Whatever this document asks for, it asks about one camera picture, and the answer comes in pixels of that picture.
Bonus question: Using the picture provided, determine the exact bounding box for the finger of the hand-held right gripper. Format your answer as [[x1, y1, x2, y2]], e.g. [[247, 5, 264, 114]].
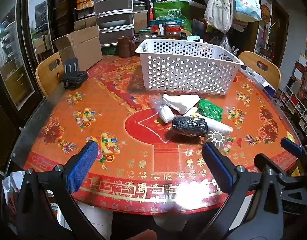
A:
[[253, 153, 307, 213], [280, 137, 307, 160]]

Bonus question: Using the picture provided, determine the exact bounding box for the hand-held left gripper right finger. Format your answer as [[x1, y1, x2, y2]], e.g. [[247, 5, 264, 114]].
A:
[[202, 142, 290, 240]]

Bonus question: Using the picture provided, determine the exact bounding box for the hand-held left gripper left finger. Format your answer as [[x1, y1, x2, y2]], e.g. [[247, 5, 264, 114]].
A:
[[17, 140, 105, 240]]

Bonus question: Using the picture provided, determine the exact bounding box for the grey white round scrubber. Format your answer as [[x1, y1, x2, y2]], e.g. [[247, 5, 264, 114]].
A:
[[204, 130, 227, 151]]

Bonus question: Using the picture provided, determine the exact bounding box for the long white sock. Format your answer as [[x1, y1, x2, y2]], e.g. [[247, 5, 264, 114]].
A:
[[183, 115, 233, 135]]

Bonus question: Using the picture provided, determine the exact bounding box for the black knit cloth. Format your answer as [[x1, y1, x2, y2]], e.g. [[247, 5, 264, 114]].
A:
[[172, 116, 209, 137]]

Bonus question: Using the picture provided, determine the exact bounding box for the green packet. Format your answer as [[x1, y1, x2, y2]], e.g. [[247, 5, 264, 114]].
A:
[[197, 99, 223, 122]]

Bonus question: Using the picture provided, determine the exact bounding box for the white cloth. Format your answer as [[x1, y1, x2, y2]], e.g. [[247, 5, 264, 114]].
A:
[[162, 94, 201, 114]]

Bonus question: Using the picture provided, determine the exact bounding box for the clear plastic bag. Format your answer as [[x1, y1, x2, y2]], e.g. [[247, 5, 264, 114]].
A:
[[149, 94, 169, 113], [213, 34, 237, 55]]

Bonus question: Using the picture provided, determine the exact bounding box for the white perforated plastic basket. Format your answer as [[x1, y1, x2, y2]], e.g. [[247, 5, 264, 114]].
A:
[[135, 39, 244, 97]]

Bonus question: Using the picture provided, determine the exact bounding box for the white shelf rack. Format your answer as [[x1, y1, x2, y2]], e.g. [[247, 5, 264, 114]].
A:
[[272, 47, 307, 140]]

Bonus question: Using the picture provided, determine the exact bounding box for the red printed tablecloth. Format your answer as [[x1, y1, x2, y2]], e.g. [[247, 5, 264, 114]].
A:
[[12, 55, 304, 217]]

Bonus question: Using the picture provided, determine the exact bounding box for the white plastic bag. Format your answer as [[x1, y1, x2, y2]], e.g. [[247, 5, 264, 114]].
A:
[[2, 171, 26, 200]]

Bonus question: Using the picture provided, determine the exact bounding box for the wooden chair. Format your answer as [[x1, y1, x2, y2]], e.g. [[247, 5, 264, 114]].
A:
[[35, 52, 64, 97], [238, 51, 282, 90]]

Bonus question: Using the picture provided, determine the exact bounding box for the white blue box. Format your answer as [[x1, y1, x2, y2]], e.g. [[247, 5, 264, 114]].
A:
[[241, 66, 277, 92]]

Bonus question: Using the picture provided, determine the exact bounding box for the black phone stand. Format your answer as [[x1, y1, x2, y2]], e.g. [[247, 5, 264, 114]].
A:
[[60, 58, 89, 90]]

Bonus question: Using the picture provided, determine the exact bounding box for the open cardboard box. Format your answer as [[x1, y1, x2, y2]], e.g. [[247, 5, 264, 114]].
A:
[[53, 25, 103, 72]]

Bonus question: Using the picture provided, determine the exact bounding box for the crumpled clear plastic bag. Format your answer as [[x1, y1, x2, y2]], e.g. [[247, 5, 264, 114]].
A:
[[213, 34, 237, 55]]

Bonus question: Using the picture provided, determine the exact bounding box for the brown ceramic jar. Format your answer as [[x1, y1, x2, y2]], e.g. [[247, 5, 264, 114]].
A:
[[118, 36, 131, 58]]

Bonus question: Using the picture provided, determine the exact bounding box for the dark glass-door cabinet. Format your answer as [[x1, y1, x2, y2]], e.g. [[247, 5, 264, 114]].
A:
[[0, 0, 54, 115]]

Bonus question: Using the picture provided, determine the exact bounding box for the glass jar with red contents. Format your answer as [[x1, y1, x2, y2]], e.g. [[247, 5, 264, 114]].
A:
[[165, 22, 182, 40]]

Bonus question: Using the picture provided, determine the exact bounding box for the small glass jar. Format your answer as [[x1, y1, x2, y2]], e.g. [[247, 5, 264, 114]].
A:
[[139, 29, 152, 42]]

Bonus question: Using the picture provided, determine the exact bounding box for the white plate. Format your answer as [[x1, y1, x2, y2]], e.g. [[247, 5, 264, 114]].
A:
[[99, 19, 127, 28]]

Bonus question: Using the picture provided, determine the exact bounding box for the blue printed paper bag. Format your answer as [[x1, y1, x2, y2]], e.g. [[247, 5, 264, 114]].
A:
[[231, 0, 262, 22]]

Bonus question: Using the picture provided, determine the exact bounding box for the white tote bag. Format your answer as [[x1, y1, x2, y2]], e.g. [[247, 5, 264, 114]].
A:
[[204, 0, 234, 34]]

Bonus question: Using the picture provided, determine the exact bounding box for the closed cardboard box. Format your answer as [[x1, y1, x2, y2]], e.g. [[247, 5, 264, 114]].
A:
[[133, 10, 148, 33]]

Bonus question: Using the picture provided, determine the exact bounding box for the green shopping bag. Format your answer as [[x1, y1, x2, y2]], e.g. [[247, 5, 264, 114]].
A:
[[153, 0, 192, 30]]

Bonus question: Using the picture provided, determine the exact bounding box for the grey stacked drawer tower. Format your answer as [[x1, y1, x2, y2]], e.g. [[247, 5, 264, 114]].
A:
[[94, 0, 134, 47]]

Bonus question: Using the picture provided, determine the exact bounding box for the red wall hanging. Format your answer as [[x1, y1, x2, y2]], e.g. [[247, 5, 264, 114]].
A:
[[255, 2, 289, 55]]

